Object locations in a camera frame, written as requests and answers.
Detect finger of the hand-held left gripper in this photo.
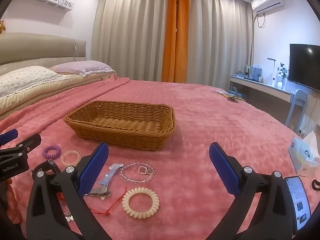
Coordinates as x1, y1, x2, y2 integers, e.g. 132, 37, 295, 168
0, 129, 18, 145
0, 133, 42, 158

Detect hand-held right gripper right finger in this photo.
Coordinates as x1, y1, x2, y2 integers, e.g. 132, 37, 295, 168
209, 142, 298, 240

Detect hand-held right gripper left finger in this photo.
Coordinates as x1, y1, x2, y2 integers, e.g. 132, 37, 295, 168
26, 142, 109, 240

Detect light blue hair clip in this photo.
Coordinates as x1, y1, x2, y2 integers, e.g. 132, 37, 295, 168
99, 163, 124, 187

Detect purple spiral hair tie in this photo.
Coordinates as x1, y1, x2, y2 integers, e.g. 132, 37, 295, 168
42, 145, 61, 159

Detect clear crystal bead bracelet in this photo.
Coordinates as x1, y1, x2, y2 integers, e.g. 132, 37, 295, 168
119, 162, 154, 184

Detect black wrist watch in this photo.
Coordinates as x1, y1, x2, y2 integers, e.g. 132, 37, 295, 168
31, 159, 62, 180

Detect pink bead bracelet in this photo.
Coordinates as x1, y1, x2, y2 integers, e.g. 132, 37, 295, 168
61, 150, 82, 167

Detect red string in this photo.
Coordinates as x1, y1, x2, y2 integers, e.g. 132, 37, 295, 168
90, 187, 127, 216

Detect brown wicker basket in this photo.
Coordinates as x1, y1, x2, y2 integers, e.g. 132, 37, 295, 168
63, 100, 176, 151

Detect white spiral hair tie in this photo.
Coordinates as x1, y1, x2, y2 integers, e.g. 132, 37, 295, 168
122, 187, 160, 218

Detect beige folded quilt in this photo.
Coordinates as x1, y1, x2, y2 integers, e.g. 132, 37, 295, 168
0, 74, 118, 120

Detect pink fleece blanket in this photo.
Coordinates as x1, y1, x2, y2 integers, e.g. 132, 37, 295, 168
0, 77, 320, 240

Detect white floral pillow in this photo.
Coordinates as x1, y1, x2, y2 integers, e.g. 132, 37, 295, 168
0, 66, 69, 98

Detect flat books on bed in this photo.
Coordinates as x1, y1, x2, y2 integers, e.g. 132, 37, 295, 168
216, 90, 247, 103

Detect white tissue box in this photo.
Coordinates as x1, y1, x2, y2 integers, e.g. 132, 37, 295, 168
288, 131, 320, 178

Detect smartphone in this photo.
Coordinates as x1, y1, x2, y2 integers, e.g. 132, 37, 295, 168
284, 176, 312, 232

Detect purple pillow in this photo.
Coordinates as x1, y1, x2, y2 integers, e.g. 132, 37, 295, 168
49, 60, 116, 78

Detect beige padded headboard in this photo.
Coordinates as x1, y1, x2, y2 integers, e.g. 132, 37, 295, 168
0, 32, 87, 67

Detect white desk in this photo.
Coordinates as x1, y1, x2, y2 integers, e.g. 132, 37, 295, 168
229, 74, 298, 103

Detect grey blue chair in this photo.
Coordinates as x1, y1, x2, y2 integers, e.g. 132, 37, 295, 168
285, 89, 308, 128

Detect vase with flowers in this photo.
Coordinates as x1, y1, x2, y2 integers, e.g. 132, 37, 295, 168
275, 62, 289, 89

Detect white desk lamp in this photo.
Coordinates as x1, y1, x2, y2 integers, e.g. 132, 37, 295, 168
267, 57, 277, 85

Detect beige curtain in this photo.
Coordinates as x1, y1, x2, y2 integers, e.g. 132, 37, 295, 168
90, 0, 173, 80
175, 0, 254, 93

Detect black television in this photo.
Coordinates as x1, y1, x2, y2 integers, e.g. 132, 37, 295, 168
287, 44, 320, 92

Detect orange curtain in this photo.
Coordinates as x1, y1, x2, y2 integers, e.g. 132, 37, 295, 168
161, 0, 190, 82

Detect white air conditioner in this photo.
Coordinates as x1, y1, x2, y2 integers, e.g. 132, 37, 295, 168
251, 0, 285, 12

